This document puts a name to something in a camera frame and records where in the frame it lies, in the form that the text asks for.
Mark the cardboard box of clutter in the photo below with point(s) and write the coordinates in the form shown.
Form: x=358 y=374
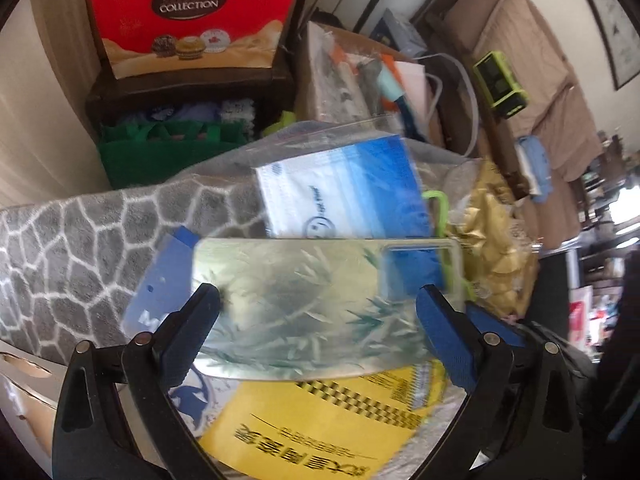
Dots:
x=336 y=73

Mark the yellow checkered envelope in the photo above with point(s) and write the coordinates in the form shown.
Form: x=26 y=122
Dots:
x=346 y=428

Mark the grey white patterned blanket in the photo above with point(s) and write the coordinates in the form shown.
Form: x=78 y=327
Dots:
x=104 y=267

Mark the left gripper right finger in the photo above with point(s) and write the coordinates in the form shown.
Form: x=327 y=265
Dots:
x=519 y=418

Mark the green bamboo phone case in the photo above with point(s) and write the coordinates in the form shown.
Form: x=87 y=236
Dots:
x=296 y=310

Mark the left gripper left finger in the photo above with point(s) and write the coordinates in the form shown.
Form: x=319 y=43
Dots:
x=114 y=418

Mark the green yellow portable device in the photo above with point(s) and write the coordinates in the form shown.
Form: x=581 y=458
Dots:
x=504 y=94

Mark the cardboard tray box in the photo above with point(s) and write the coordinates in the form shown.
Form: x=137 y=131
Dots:
x=30 y=388

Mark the green fabric bag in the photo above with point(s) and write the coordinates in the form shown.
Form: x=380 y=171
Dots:
x=146 y=154

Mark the gold foil pouch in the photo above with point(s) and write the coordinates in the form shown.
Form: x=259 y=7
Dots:
x=499 y=261

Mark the brown sofa cushion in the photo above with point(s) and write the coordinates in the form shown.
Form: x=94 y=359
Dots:
x=557 y=112

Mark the blue face mask packet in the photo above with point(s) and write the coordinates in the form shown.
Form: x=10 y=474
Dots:
x=365 y=188

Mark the framed wall picture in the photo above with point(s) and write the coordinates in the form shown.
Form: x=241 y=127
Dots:
x=620 y=38

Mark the red Collection chocolate box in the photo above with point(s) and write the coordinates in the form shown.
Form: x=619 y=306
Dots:
x=142 y=37

